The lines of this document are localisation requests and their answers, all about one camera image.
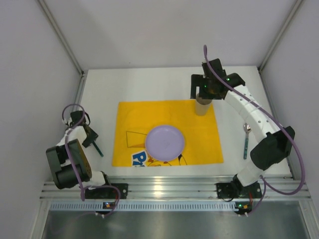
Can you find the beige paper cup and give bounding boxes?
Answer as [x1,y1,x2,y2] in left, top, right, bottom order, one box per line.
[195,94,212,116]

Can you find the fork with teal handle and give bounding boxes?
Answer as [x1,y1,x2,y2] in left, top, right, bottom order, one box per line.
[93,142,104,157]

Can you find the spoon with teal handle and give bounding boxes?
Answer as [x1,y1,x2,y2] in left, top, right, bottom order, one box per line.
[243,123,251,160]

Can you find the yellow cartoon placemat cloth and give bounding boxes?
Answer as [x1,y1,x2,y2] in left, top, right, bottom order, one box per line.
[112,100,224,167]

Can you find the lilac plastic plate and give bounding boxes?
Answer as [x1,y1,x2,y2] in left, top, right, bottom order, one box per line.
[145,125,185,162]

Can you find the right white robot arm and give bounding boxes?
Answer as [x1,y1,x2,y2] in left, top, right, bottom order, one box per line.
[190,59,295,187]

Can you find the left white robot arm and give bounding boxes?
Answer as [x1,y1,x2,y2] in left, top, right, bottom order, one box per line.
[46,111,110,189]

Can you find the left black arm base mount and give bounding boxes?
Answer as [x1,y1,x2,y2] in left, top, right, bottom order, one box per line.
[85,183,129,199]

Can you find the slotted grey cable duct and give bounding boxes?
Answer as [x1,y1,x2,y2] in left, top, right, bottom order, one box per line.
[49,201,252,212]

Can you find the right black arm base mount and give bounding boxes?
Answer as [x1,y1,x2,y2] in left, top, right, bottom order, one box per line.
[216,175,262,202]

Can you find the aluminium front rail frame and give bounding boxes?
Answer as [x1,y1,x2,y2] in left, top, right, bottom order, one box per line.
[40,176,311,201]

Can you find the right aluminium corner post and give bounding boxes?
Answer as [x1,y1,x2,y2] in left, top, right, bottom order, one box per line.
[257,0,305,73]

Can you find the aluminium corner post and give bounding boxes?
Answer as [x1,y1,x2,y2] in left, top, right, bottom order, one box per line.
[36,0,84,76]
[257,0,305,73]

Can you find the left aluminium corner post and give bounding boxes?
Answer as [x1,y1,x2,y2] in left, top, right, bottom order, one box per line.
[36,0,84,76]

